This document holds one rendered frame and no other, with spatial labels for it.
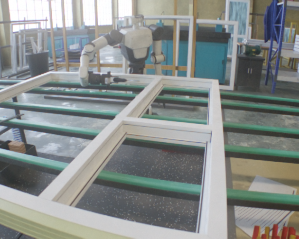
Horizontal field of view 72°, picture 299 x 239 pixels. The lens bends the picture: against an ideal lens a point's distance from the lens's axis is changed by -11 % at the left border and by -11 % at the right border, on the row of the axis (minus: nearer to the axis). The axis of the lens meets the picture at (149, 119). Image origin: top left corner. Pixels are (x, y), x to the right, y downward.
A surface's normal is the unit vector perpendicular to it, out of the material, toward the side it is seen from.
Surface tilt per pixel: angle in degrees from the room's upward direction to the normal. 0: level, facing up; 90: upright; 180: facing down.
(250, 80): 90
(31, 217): 0
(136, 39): 99
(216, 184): 0
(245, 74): 90
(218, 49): 90
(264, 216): 0
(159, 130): 90
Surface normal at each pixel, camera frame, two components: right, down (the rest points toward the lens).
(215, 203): 0.00, -0.92
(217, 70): -0.25, 0.39
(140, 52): 0.47, 0.48
